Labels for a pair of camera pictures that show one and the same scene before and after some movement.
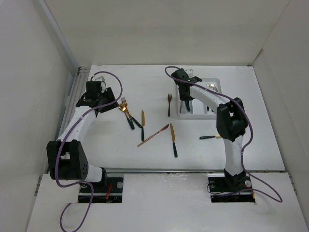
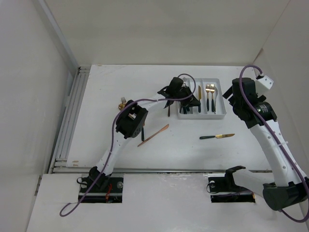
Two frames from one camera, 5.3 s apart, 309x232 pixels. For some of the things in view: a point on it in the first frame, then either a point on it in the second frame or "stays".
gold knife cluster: (217, 136) stays
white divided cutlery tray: (199, 109) stays
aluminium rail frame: (74, 101) stays
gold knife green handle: (172, 133) -> (199, 97)
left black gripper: (109, 106) -> (190, 102)
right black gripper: (185, 98) -> (228, 93)
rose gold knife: (162, 129) stays
